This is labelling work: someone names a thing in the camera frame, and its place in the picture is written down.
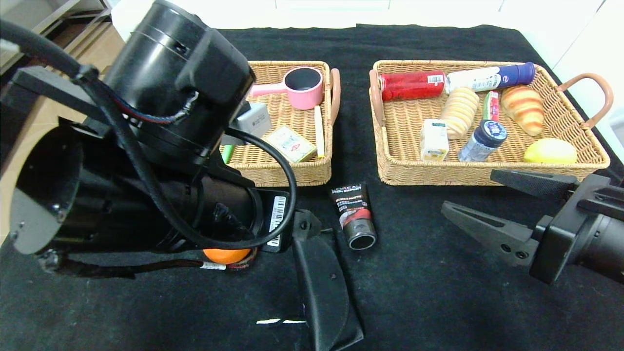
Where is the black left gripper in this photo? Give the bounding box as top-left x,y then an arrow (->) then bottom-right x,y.
209,175 -> 344,288

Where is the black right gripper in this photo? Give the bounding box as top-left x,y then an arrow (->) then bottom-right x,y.
441,168 -> 624,285

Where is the black cleanser tube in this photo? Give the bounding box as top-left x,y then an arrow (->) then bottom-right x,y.
331,183 -> 378,251

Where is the black glasses case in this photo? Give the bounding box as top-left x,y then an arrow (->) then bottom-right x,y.
291,227 -> 365,351

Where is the orange fruit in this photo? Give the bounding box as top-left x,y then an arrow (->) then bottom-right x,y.
202,248 -> 253,266

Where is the small white juice box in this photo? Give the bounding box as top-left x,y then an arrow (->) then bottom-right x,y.
420,118 -> 449,162

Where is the green snack packet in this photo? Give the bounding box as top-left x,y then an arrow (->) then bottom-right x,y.
483,91 -> 500,122

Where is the yellow lemon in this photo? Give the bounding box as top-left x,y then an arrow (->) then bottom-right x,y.
523,138 -> 578,164

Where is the small clear bottle dark cap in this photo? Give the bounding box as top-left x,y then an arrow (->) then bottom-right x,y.
458,120 -> 507,162

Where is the green card box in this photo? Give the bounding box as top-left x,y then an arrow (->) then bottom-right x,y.
264,125 -> 318,163

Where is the pale wooden stick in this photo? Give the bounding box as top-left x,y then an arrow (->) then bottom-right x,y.
314,106 -> 326,159

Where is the golden croissant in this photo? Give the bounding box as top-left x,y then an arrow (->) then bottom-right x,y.
500,86 -> 544,137

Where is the striped spiral bread roll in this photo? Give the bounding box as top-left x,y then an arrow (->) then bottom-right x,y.
440,87 -> 480,140

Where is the white bottle with blue cap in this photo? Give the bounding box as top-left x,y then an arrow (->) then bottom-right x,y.
445,62 -> 536,93

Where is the black table cloth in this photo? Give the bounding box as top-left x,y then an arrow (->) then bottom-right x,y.
0,25 -> 624,351

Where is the red drink can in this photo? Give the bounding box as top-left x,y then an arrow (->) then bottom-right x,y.
379,71 -> 448,102

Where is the grey metal shelf unit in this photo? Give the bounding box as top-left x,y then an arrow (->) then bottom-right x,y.
0,0 -> 115,69

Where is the wicker basket with brown handles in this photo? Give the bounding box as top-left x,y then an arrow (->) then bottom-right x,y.
369,60 -> 613,188
218,60 -> 341,188

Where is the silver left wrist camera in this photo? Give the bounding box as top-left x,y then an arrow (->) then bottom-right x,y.
234,101 -> 273,142

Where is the small pink handled pot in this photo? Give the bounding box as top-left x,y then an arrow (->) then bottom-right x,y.
250,67 -> 324,111

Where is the thin cable with white tag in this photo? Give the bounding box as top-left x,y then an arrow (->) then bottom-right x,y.
46,250 -> 256,279

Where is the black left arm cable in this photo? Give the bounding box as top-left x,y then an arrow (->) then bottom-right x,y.
0,19 -> 298,250

